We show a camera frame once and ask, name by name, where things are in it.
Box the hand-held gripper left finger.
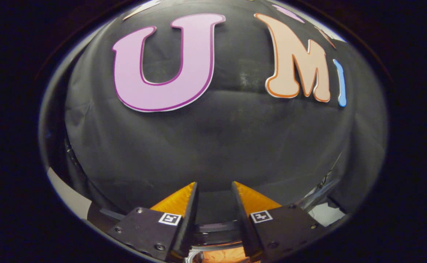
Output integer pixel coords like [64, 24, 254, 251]
[106, 182, 199, 262]

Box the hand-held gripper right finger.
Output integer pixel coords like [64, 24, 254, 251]
[231, 181, 326, 258]

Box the grey washing machine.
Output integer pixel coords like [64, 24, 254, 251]
[184, 220, 251, 263]

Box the dark washing machine lid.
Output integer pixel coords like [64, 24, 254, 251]
[195, 190, 238, 225]

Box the orange polo shirt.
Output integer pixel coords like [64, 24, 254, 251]
[201, 246, 247, 263]

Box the black tripod stand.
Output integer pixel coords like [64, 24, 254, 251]
[310, 169, 340, 199]

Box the black backdrop cloth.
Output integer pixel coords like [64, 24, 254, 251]
[40, 0, 388, 216]

